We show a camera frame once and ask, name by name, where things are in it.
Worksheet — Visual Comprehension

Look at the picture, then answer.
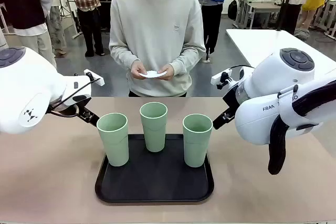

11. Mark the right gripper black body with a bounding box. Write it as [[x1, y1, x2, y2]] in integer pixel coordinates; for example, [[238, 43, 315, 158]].
[[222, 87, 240, 114]]

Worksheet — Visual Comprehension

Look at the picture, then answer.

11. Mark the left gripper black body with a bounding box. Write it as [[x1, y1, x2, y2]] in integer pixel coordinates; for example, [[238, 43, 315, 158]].
[[73, 102, 91, 118]]

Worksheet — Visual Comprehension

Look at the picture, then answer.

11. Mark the pale green plastic cup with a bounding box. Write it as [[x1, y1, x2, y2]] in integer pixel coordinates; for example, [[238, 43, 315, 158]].
[[182, 114, 213, 168], [96, 113, 130, 167], [139, 102, 169, 153]]

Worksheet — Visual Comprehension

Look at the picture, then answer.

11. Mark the white scalloped paper coaster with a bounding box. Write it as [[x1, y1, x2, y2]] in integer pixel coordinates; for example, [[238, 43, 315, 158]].
[[138, 70, 167, 79]]

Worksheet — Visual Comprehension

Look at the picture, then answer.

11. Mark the person's right forearm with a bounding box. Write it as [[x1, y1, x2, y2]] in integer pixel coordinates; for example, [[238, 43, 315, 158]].
[[109, 40, 141, 74]]

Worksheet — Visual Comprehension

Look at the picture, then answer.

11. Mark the person's left forearm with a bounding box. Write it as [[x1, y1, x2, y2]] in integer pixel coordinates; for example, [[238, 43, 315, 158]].
[[169, 40, 207, 77]]

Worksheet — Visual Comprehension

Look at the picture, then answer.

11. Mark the person's right hand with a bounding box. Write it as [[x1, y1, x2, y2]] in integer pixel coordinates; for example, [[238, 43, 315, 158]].
[[130, 60, 148, 80]]

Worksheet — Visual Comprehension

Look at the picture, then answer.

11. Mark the person's left hand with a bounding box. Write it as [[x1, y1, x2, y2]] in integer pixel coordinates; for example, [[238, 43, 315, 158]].
[[157, 66, 174, 81]]

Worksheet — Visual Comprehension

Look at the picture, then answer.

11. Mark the bystander in patterned grey trousers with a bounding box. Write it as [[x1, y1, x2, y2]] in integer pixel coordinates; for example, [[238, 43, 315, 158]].
[[39, 0, 68, 57]]

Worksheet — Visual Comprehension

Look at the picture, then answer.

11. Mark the black plastic serving tray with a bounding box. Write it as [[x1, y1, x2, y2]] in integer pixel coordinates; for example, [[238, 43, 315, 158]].
[[94, 133, 215, 204]]

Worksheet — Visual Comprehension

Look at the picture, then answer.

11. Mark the black hanging bag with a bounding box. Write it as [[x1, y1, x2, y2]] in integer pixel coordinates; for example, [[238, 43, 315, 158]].
[[227, 0, 238, 20]]

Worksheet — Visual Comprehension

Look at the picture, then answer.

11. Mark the person in beige sweatshirt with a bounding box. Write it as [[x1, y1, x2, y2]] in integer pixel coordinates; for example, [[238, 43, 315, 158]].
[[109, 0, 207, 98]]

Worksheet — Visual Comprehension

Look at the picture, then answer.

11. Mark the black tripod pole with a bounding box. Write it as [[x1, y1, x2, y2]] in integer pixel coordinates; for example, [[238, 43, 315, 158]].
[[277, 0, 299, 32]]

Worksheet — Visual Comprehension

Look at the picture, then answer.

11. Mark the bystander in black shirt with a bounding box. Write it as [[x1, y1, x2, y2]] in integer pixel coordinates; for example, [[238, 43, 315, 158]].
[[0, 0, 62, 69]]

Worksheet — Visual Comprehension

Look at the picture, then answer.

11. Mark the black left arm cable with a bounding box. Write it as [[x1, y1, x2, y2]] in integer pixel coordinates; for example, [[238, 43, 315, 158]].
[[48, 78, 102, 118]]

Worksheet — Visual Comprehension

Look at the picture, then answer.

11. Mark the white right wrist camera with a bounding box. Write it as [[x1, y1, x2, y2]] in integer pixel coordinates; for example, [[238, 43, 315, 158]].
[[211, 68, 233, 90]]

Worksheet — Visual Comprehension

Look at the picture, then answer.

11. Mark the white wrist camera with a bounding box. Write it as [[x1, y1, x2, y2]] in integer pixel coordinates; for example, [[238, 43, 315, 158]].
[[83, 69, 104, 87], [211, 68, 233, 90]]

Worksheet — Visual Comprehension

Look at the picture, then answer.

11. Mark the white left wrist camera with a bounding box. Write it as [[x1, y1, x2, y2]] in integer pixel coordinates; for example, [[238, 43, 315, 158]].
[[83, 69, 104, 87]]

